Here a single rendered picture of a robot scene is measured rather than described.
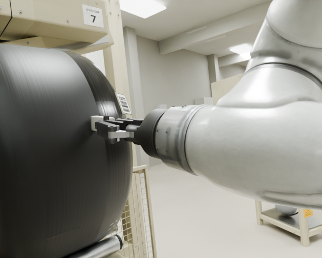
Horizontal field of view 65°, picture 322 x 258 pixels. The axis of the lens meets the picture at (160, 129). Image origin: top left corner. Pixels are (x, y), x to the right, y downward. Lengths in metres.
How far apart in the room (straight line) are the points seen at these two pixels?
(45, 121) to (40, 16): 0.63
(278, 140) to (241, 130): 0.03
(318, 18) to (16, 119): 0.47
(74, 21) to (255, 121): 0.98
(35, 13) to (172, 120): 0.85
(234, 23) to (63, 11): 6.00
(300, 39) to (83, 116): 0.41
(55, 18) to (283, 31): 0.92
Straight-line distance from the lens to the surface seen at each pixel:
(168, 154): 0.31
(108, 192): 0.59
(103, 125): 0.42
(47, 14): 1.10
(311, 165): 0.22
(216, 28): 7.07
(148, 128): 0.34
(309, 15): 0.30
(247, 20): 6.79
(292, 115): 0.24
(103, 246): 0.76
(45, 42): 1.21
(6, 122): 0.53
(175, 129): 0.30
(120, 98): 0.63
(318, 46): 0.30
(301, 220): 2.66
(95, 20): 1.19
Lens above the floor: 1.23
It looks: 2 degrees down
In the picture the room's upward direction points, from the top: 6 degrees counter-clockwise
